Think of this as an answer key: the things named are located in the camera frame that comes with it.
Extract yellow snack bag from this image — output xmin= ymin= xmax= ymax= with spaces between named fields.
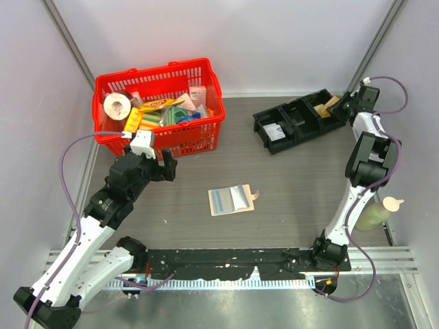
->
xmin=139 ymin=99 xmax=185 ymax=113

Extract gold VIP card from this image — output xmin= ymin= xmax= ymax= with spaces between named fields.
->
xmin=324 ymin=96 xmax=340 ymax=112

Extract beige leather card holder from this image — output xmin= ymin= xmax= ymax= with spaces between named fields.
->
xmin=208 ymin=184 xmax=259 ymax=217

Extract green liquid squeeze bottle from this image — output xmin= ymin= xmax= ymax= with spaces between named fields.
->
xmin=355 ymin=197 xmax=405 ymax=232

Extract yellow box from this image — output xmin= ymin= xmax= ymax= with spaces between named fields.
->
xmin=123 ymin=107 xmax=143 ymax=133

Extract white pink box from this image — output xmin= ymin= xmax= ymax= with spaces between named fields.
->
xmin=189 ymin=86 xmax=206 ymax=108

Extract black bin right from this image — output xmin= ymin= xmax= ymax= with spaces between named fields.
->
xmin=303 ymin=89 xmax=346 ymax=134

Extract yellow green sponge pack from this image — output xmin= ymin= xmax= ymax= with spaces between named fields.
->
xmin=138 ymin=111 xmax=162 ymax=130

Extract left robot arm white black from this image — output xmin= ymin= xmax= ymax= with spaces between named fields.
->
xmin=14 ymin=149 xmax=178 ymax=328

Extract white cable duct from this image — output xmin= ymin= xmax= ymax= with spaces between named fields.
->
xmin=102 ymin=276 xmax=316 ymax=291

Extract red plastic shopping basket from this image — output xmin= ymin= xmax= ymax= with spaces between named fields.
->
xmin=91 ymin=58 xmax=226 ymax=158

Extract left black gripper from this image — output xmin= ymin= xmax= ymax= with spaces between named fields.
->
xmin=128 ymin=148 xmax=176 ymax=200

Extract white card in bin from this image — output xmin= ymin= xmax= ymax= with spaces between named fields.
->
xmin=263 ymin=123 xmax=285 ymax=141

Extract gold card in bin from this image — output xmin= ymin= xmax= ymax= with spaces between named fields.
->
xmin=313 ymin=104 xmax=331 ymax=119

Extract green packaged item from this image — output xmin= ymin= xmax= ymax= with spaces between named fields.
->
xmin=160 ymin=106 xmax=193 ymax=127

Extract black bin left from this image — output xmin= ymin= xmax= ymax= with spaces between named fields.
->
xmin=253 ymin=106 xmax=298 ymax=154

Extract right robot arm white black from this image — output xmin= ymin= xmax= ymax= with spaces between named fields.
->
xmin=309 ymin=77 xmax=402 ymax=271

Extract black bin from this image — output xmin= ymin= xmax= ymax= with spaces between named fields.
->
xmin=280 ymin=99 xmax=322 ymax=145
xmin=253 ymin=106 xmax=298 ymax=154
xmin=303 ymin=89 xmax=346 ymax=134

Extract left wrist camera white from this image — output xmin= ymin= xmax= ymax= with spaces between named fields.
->
xmin=122 ymin=130 xmax=156 ymax=159

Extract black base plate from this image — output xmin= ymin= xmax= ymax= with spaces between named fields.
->
xmin=127 ymin=248 xmax=351 ymax=281

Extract black bin middle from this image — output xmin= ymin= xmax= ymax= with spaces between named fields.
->
xmin=280 ymin=99 xmax=322 ymax=145

